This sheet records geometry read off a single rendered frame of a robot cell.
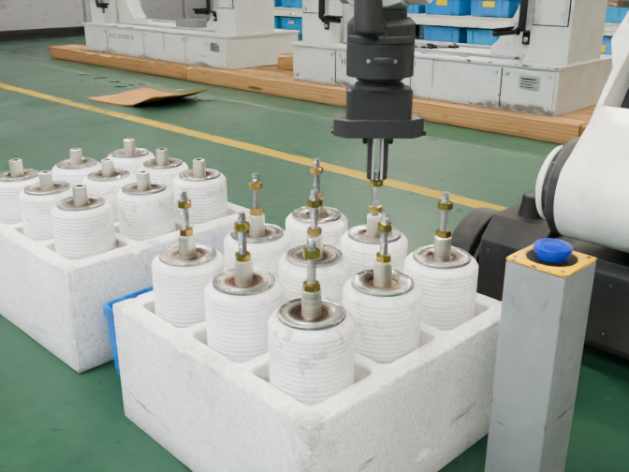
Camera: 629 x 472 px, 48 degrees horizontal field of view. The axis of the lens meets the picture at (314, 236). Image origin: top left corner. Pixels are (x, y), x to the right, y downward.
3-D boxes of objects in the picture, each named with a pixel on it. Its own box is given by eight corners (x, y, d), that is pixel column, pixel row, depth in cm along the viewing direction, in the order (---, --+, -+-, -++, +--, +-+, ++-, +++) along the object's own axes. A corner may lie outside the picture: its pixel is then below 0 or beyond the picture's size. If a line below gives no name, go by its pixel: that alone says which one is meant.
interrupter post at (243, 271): (243, 278, 87) (242, 254, 86) (257, 284, 86) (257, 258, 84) (229, 285, 85) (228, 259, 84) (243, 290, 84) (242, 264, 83)
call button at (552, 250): (543, 251, 79) (546, 234, 78) (577, 261, 76) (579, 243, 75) (524, 260, 76) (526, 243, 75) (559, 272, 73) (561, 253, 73)
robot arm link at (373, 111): (330, 140, 91) (331, 46, 87) (331, 125, 100) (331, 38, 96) (429, 141, 91) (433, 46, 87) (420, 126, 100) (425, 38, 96)
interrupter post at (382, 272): (386, 280, 87) (387, 255, 85) (396, 287, 85) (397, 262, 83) (369, 284, 86) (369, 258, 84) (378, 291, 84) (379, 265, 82)
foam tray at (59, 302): (151, 247, 164) (144, 172, 158) (262, 299, 139) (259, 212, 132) (-20, 300, 138) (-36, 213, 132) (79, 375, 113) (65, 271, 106)
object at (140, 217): (160, 270, 135) (152, 178, 128) (190, 284, 128) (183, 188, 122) (115, 284, 128) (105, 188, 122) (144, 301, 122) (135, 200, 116)
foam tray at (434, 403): (317, 327, 128) (317, 234, 121) (506, 420, 101) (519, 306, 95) (124, 416, 102) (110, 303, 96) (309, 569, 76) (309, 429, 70)
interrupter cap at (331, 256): (313, 274, 88) (313, 270, 88) (273, 258, 93) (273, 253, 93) (355, 258, 93) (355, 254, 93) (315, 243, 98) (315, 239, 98)
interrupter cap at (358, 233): (392, 249, 96) (393, 244, 96) (340, 242, 99) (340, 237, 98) (406, 231, 103) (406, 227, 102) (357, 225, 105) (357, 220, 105)
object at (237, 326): (248, 381, 98) (243, 260, 92) (300, 406, 92) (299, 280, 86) (196, 413, 91) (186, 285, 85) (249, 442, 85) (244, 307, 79)
